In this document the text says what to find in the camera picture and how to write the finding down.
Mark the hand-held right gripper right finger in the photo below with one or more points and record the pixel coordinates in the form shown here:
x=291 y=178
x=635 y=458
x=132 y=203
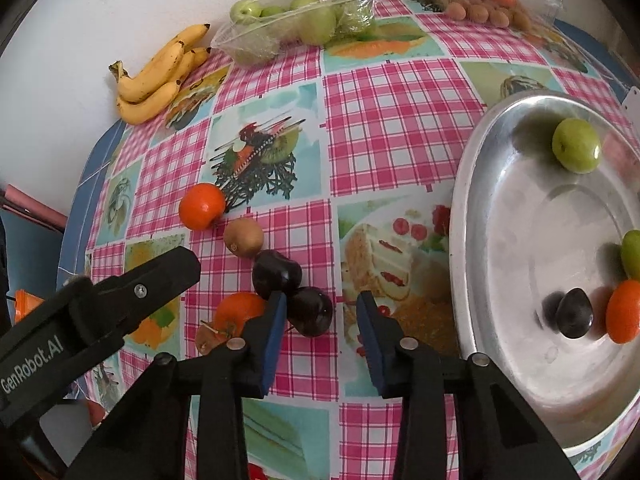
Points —
x=371 y=350

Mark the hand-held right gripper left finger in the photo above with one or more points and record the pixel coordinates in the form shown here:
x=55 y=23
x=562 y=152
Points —
x=274 y=350

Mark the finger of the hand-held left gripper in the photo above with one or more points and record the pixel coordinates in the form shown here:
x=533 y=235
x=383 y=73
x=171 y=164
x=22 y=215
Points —
x=160 y=280

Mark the dark purple plum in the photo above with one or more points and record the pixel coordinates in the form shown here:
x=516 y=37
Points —
x=312 y=312
x=575 y=312
x=275 y=272

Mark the tangerine with toothpick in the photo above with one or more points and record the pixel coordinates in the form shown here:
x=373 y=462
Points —
x=235 y=312

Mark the brown kiwi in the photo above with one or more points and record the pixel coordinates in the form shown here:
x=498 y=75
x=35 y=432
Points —
x=206 y=340
x=243 y=237

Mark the small tangerine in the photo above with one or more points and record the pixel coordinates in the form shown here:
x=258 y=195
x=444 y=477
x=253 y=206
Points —
x=202 y=207

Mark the large steel basin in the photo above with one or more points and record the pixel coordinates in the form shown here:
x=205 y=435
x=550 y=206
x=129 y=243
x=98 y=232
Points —
x=510 y=240

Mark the large orange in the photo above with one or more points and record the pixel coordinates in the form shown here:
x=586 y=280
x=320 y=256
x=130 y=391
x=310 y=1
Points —
x=625 y=312

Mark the green mango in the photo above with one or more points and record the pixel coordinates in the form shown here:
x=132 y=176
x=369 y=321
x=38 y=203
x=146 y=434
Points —
x=576 y=145
x=632 y=255

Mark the orange plastic object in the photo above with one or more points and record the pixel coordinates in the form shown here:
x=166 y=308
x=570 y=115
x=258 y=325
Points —
x=27 y=305

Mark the yellow banana bunch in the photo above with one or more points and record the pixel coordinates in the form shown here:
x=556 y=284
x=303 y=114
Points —
x=150 y=80

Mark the pink checkered tablecloth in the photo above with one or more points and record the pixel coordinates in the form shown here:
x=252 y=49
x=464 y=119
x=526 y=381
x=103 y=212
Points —
x=390 y=110

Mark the clear plastic tray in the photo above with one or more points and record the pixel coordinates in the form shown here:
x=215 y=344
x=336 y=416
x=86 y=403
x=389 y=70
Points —
x=240 y=45

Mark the pile of green jujubes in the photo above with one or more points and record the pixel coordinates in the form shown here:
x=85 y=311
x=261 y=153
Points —
x=317 y=22

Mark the pile of longans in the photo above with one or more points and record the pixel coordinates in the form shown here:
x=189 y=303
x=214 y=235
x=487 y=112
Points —
x=477 y=12

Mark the white power box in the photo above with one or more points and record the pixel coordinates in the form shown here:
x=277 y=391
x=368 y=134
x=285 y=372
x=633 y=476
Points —
x=634 y=97

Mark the dark red rail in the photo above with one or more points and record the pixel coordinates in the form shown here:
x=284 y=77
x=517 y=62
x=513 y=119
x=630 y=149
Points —
x=30 y=207

